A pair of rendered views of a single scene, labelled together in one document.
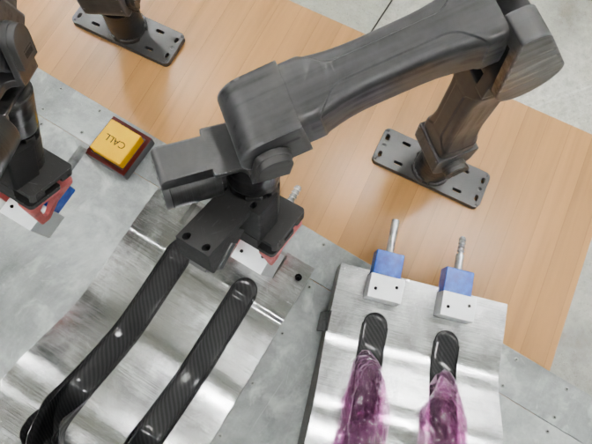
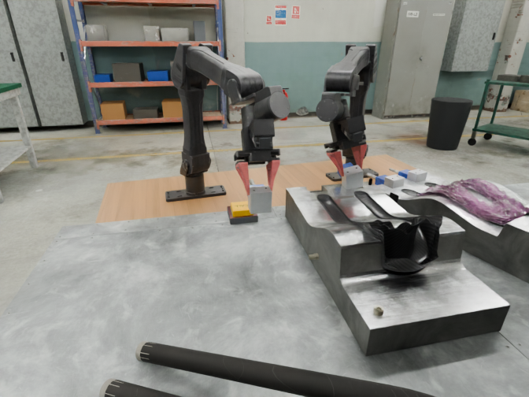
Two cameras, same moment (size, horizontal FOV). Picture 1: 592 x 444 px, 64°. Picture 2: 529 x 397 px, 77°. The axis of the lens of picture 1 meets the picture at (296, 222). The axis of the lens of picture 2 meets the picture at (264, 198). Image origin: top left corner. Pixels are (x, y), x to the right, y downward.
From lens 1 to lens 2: 0.93 m
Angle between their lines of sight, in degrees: 53
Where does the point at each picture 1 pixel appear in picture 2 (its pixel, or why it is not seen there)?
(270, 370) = not seen: hidden behind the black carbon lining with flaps
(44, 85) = (177, 218)
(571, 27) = not seen: hidden behind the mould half
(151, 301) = (336, 213)
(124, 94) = (219, 206)
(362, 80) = (355, 59)
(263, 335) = (386, 198)
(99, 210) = (260, 234)
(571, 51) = not seen: hidden behind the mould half
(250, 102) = (338, 69)
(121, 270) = (311, 211)
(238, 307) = (365, 199)
